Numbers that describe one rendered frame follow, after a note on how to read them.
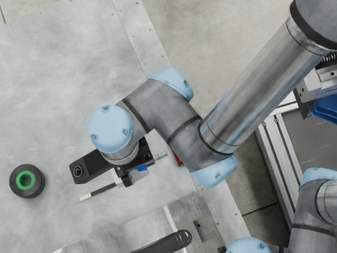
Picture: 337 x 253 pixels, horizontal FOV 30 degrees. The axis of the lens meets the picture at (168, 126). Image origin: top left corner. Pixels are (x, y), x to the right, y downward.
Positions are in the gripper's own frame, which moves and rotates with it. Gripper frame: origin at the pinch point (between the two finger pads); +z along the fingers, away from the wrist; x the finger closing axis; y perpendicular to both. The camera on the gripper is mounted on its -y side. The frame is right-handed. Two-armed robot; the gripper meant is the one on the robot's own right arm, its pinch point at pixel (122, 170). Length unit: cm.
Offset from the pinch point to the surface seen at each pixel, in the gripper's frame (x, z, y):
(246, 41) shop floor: 49, 95, 60
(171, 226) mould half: -14.8, 6.3, 5.0
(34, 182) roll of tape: 8.4, 11.5, -21.0
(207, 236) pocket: -20.0, 8.7, 11.7
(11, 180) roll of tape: 11.1, 11.4, -25.9
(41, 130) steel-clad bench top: 21.0, 15.0, -15.3
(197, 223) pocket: -16.3, 8.7, 10.7
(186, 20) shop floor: 67, 95, 42
